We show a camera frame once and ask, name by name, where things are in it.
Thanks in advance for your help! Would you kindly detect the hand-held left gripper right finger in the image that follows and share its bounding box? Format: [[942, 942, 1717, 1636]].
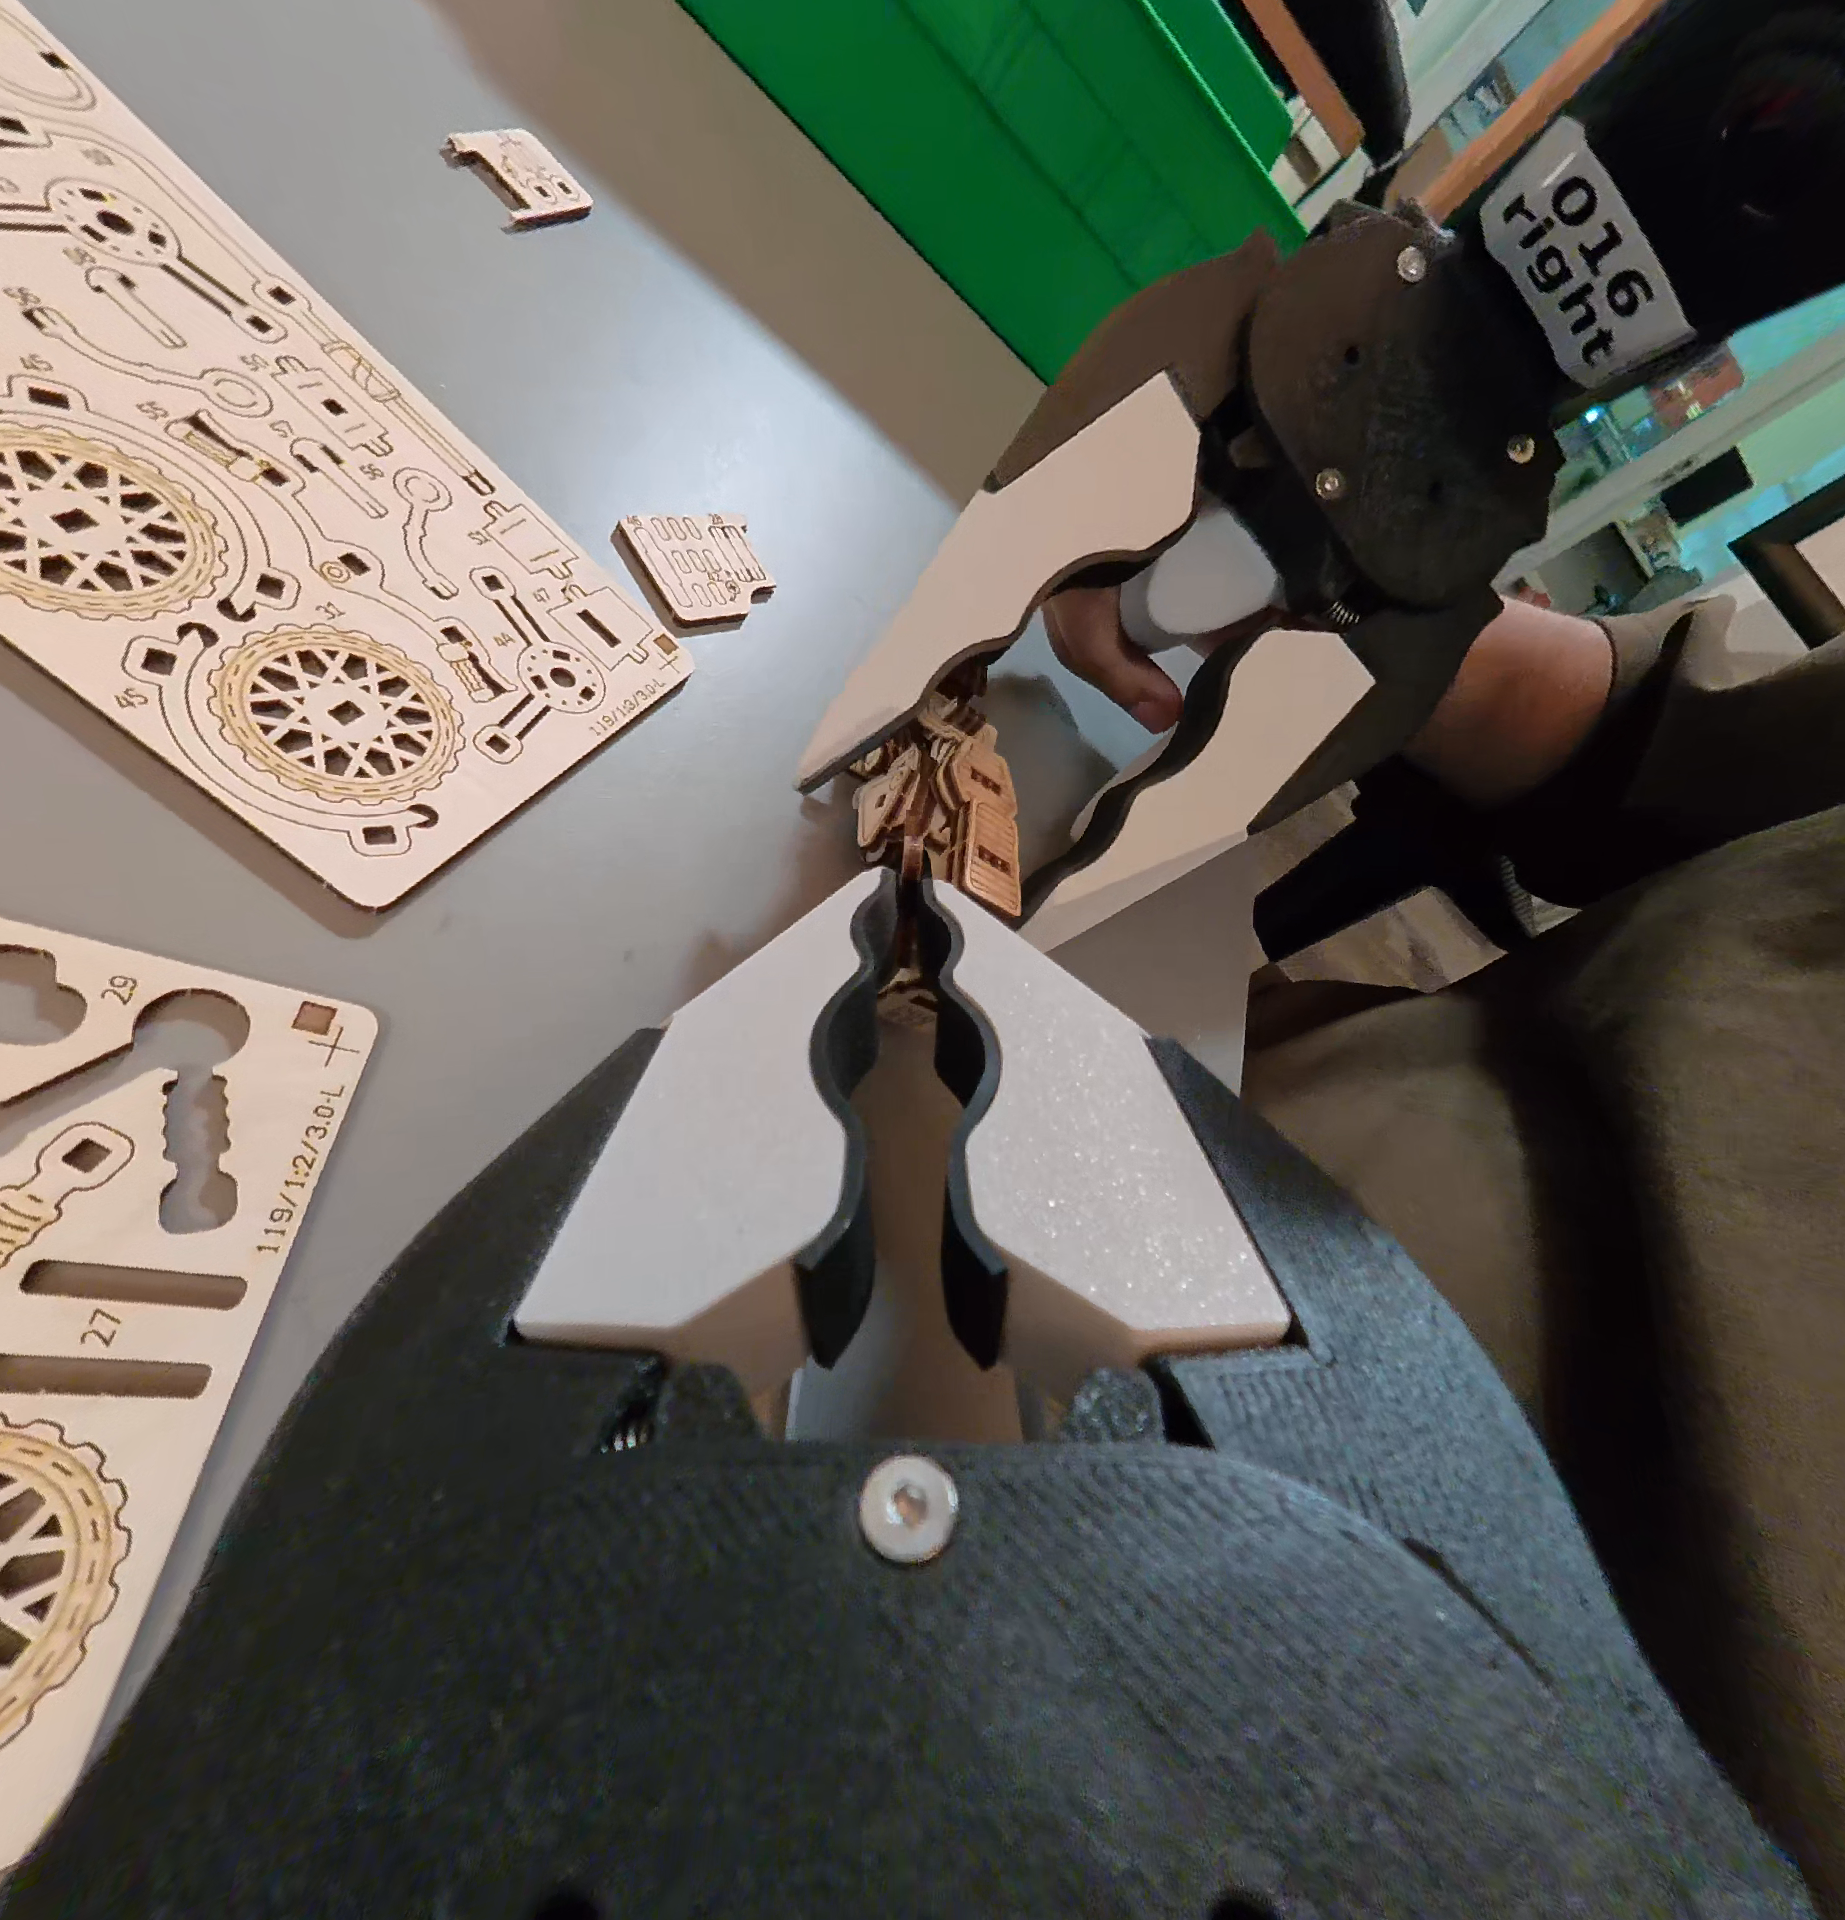
[[921, 876, 1296, 1439]]

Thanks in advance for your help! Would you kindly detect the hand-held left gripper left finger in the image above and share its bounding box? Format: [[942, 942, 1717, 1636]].
[[513, 868, 908, 1439]]

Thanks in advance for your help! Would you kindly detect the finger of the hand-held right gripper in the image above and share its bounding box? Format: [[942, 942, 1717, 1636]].
[[1020, 627, 1382, 921], [795, 372, 1204, 794]]

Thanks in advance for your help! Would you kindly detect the wooden motorcycle model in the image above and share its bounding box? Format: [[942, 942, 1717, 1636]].
[[846, 675, 1030, 1039]]

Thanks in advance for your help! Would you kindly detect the person's right hand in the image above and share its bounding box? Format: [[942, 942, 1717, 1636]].
[[1040, 585, 1618, 785]]

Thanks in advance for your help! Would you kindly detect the slotted wooden sheet offcut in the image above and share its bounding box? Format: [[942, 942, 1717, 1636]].
[[612, 510, 782, 631]]

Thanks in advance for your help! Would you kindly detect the green box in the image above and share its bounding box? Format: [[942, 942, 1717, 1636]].
[[679, 0, 1316, 382]]

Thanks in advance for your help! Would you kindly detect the person's olive clothing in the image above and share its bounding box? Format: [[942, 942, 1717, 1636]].
[[1244, 599, 1845, 1920]]

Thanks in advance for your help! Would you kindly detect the small notched wooden offcut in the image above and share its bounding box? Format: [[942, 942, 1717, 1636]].
[[446, 128, 594, 232]]

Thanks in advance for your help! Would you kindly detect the partly punched wooden puzzle sheet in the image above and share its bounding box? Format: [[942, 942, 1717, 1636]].
[[0, 906, 380, 1795]]

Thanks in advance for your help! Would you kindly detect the full wooden puzzle sheet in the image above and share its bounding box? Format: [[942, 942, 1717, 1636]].
[[0, 0, 694, 914]]

